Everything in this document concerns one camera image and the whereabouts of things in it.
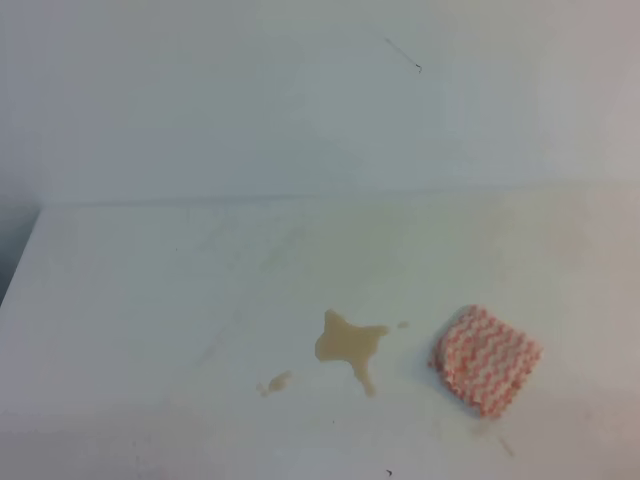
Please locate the large coffee stain puddle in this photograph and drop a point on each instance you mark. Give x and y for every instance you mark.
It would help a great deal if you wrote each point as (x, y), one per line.
(353, 344)

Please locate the pink white striped rag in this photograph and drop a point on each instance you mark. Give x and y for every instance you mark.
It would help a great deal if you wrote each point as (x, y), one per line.
(483, 361)

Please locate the small coffee stain splatter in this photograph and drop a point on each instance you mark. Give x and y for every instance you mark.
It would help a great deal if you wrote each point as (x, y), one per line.
(276, 384)

